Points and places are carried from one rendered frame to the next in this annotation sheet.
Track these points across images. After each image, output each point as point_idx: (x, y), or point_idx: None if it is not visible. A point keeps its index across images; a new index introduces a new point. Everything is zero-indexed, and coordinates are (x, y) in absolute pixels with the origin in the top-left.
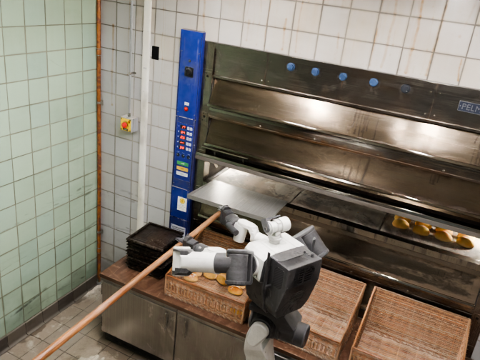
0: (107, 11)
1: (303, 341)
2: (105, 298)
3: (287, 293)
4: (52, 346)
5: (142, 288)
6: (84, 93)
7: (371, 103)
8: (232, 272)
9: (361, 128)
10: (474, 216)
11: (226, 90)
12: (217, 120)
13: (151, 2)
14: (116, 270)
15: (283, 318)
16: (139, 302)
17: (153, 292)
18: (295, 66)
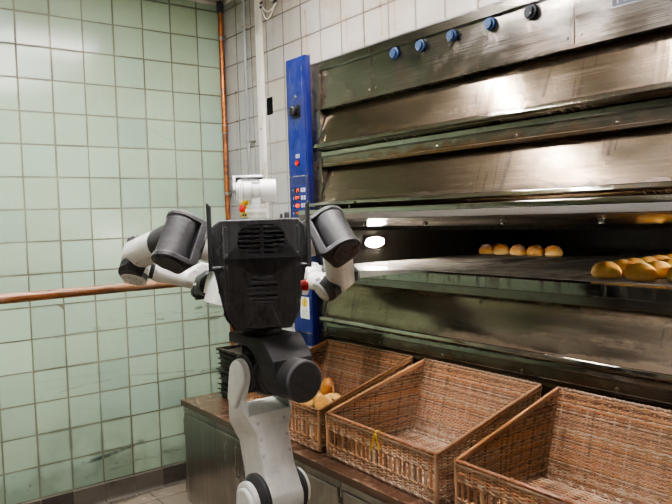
0: (230, 78)
1: (288, 379)
2: (187, 442)
3: (233, 270)
4: None
5: (218, 413)
6: (205, 179)
7: (494, 57)
8: (159, 240)
9: (486, 102)
10: None
11: (336, 121)
12: (334, 169)
13: (261, 46)
14: (204, 398)
15: (260, 341)
16: (214, 437)
17: (227, 417)
18: (400, 51)
